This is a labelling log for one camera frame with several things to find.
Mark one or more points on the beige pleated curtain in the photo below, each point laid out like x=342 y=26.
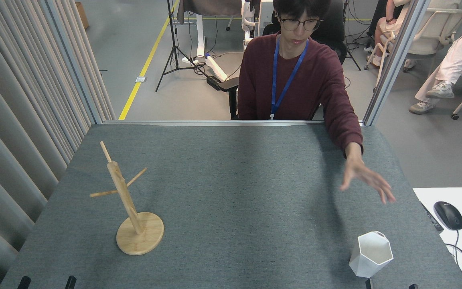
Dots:
x=14 y=120

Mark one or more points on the silver floor outlet plate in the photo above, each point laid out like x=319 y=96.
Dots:
x=140 y=79

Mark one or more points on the black office chair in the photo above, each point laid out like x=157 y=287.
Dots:
x=331 y=32

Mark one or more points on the white office chair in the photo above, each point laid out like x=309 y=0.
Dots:
x=435 y=32

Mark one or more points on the white stand on wheels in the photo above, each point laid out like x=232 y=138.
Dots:
x=251 y=16

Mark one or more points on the white hexagonal cup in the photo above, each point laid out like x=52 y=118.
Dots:
x=369 y=261

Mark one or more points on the seated person behind post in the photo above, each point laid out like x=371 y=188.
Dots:
x=387 y=24

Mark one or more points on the white desk leg frame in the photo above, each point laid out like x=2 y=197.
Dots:
x=200 y=36

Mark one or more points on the black camera tripod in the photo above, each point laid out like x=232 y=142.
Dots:
x=173 y=40

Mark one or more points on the black-framed glasses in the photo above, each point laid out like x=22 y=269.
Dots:
x=300 y=24

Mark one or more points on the wooden cup storage rack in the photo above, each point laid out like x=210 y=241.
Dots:
x=139 y=241

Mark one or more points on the dark brown desk top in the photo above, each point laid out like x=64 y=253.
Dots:
x=211 y=8

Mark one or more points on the person's left hand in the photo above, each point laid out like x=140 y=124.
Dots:
x=359 y=168

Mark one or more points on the silver table edge rail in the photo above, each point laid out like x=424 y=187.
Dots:
x=231 y=123

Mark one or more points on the cardboard box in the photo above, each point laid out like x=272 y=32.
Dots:
x=82 y=15

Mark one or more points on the silver frame post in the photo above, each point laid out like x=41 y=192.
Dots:
x=395 y=60
x=72 y=64

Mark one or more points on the black computer mouse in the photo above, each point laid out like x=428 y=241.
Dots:
x=448 y=214

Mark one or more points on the seated person in white trousers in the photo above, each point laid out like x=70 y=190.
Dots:
x=451 y=60

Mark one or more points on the thin black light stand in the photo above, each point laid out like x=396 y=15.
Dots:
x=351 y=52

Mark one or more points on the black strip at table edge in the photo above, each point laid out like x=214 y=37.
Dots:
x=432 y=218

